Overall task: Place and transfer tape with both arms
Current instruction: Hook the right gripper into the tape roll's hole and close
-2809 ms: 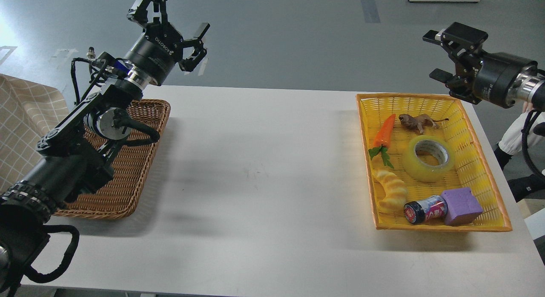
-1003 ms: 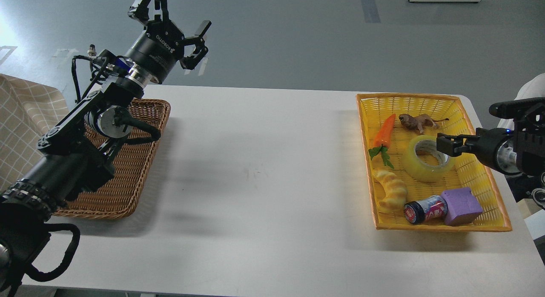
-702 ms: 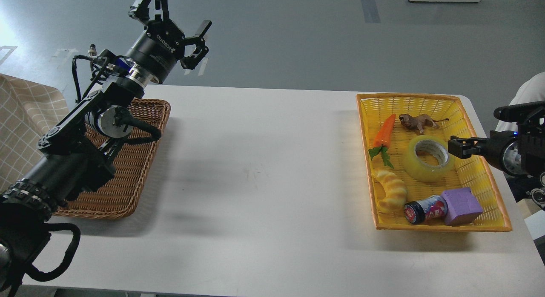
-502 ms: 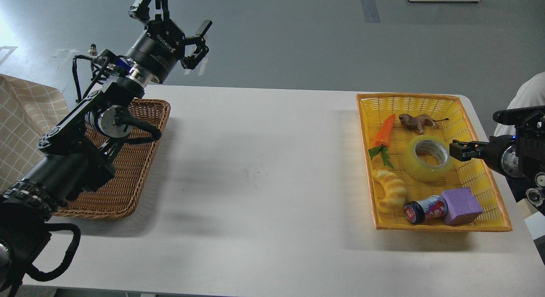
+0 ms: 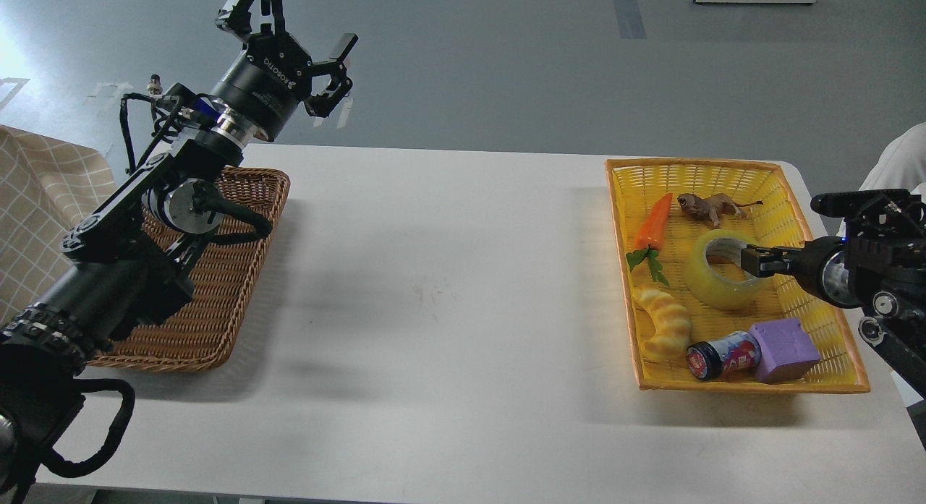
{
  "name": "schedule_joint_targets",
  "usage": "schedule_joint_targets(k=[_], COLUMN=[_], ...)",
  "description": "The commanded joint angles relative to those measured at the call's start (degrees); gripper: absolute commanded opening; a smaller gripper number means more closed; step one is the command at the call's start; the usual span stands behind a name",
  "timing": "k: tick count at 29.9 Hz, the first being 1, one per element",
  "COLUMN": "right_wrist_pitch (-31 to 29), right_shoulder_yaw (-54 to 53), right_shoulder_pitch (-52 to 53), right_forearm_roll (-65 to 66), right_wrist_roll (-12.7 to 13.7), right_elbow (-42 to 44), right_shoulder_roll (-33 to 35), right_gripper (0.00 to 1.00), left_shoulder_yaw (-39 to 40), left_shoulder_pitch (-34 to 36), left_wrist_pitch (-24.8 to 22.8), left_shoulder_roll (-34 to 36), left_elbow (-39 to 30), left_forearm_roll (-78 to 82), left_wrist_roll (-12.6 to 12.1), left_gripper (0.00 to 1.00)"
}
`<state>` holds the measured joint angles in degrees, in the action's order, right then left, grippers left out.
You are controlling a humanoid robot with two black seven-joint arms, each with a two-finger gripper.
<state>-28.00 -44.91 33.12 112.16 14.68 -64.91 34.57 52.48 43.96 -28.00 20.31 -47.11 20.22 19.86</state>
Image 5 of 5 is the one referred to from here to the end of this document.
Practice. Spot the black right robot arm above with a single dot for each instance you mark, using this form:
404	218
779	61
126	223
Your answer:
878	265

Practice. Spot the purple foam block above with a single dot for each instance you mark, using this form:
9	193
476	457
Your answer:
787	353

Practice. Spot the brown toy lion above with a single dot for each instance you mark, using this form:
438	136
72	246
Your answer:
710	210

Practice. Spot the toy croissant bread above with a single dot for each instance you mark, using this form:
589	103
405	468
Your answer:
671	321

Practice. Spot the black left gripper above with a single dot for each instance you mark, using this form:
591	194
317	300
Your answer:
264	84

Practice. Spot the yellow tape roll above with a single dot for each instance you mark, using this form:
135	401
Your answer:
711	287

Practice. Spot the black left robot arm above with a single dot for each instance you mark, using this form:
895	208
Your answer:
132	257

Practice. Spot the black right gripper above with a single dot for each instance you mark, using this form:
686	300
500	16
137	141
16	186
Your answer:
819	266

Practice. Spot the yellow plastic basket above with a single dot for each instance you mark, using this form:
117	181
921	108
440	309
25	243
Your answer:
680	224

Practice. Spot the orange toy carrot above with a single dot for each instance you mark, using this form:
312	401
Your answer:
649	240

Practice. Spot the beige checkered cloth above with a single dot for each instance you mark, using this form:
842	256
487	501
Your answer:
47	187

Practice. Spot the brown wicker basket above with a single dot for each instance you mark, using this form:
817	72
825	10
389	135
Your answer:
202	334

